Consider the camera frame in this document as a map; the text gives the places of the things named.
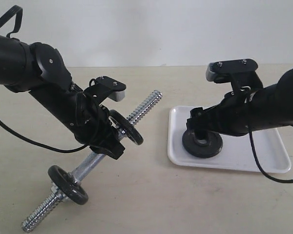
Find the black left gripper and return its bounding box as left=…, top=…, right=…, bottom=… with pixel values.
left=74, top=91, right=125, bottom=160

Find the chrome dumbbell bar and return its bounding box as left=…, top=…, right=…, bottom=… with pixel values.
left=21, top=90, right=162, bottom=233

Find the chrome star collar nut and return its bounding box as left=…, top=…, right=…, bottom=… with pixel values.
left=51, top=183, right=69, bottom=200

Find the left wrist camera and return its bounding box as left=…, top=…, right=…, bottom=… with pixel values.
left=84, top=76, right=126, bottom=104

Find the black weight plate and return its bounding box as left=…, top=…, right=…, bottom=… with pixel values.
left=109, top=110, right=144, bottom=145
left=182, top=130, right=223, bottom=158
left=48, top=165, right=88, bottom=205

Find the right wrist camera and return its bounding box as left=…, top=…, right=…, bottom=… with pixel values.
left=206, top=58, right=263, bottom=94

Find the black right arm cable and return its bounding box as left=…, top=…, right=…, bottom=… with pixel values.
left=231, top=85, right=293, bottom=183

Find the white plastic tray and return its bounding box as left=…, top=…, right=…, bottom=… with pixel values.
left=167, top=105, right=292, bottom=174

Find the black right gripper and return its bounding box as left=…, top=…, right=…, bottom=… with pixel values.
left=186, top=91, right=251, bottom=144

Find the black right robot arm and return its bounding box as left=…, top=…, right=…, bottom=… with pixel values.
left=186, top=68, right=293, bottom=137

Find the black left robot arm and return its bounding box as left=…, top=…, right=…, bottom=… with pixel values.
left=0, top=36, right=126, bottom=159

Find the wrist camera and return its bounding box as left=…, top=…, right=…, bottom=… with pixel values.
left=84, top=76, right=126, bottom=104
left=206, top=58, right=263, bottom=94

